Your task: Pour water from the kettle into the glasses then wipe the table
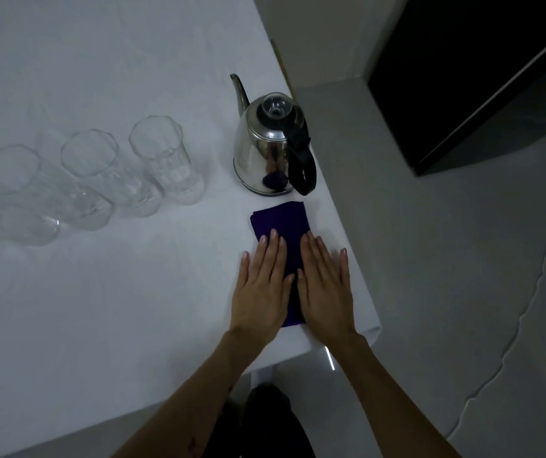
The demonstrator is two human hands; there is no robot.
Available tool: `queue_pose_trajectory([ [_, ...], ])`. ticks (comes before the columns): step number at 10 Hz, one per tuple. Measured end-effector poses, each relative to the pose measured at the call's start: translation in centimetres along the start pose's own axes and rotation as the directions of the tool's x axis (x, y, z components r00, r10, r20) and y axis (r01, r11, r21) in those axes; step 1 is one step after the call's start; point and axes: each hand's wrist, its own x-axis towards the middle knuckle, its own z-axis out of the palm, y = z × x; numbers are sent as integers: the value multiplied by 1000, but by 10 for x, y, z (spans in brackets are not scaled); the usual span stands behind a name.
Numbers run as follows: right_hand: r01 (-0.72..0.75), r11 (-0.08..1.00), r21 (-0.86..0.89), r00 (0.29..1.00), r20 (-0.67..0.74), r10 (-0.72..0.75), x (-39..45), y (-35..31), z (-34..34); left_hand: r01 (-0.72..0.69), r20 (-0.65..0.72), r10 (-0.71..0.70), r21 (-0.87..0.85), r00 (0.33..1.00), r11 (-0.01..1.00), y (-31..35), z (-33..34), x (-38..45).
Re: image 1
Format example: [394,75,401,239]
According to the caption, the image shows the person's right hand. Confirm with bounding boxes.
[296,231,369,346]

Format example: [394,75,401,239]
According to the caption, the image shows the person's left hand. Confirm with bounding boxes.
[228,229,296,350]

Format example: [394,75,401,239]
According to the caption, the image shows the purple cloth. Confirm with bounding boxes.
[250,201,312,329]

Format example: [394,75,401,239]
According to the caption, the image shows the person's right forearm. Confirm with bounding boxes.
[309,329,462,458]

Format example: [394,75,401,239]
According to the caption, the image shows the person's left forearm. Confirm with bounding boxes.
[110,329,275,458]

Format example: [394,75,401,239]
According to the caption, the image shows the clear drinking glass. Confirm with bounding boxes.
[128,115,205,206]
[0,176,62,247]
[60,129,165,218]
[0,144,114,232]

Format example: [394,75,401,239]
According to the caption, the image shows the white tablecloth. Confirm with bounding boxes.
[0,0,382,458]

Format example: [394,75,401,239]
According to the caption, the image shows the person's black trousers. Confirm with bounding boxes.
[204,384,317,458]

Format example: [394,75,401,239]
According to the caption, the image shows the black cabinet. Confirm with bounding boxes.
[367,0,546,177]

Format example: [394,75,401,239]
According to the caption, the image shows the steel kettle with black handle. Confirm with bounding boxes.
[229,73,317,197]

